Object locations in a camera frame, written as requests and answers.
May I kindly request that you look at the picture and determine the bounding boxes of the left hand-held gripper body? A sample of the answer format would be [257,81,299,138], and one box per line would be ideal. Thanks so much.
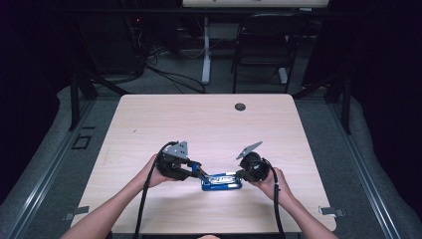
[155,140,193,182]

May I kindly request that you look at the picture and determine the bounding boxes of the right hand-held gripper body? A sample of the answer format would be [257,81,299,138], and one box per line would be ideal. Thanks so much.
[236,141,271,183]

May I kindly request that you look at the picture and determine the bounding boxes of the blue hinged case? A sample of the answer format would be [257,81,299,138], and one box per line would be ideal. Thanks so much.
[190,161,243,192]

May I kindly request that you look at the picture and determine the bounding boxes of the person's left hand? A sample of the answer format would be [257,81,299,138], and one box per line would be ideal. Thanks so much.
[142,153,177,189]

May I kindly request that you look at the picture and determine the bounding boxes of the person's right hand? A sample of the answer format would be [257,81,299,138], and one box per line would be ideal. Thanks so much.
[252,167,289,200]

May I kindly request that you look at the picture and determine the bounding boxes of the white desk leg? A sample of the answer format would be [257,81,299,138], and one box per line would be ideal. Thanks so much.
[201,16,212,86]

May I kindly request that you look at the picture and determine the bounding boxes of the black metal stand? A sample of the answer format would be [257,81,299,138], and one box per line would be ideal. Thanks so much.
[292,71,352,135]
[68,64,130,131]

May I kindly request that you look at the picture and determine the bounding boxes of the black folding chair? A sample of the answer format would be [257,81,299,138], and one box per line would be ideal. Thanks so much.
[231,13,311,95]

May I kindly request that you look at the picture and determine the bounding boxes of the dark computer tower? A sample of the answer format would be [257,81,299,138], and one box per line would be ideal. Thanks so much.
[94,14,144,76]

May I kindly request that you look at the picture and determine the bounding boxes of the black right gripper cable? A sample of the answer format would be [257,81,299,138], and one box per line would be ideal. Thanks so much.
[262,158,287,239]

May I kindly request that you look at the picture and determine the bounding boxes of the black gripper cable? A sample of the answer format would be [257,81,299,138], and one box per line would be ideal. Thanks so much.
[133,140,179,239]
[262,158,287,239]

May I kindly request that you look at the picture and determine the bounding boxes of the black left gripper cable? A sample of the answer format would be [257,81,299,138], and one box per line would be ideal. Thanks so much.
[133,140,179,239]

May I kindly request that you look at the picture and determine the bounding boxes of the black floor cables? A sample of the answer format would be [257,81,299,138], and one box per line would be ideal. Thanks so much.
[144,46,207,95]

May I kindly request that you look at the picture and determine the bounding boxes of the grey metal table bracket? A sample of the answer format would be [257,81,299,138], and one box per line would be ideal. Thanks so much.
[318,205,345,219]
[64,205,91,221]

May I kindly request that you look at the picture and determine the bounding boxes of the aluminium floor rail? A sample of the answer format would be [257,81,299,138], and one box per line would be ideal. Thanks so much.
[5,99,98,239]
[327,99,403,239]

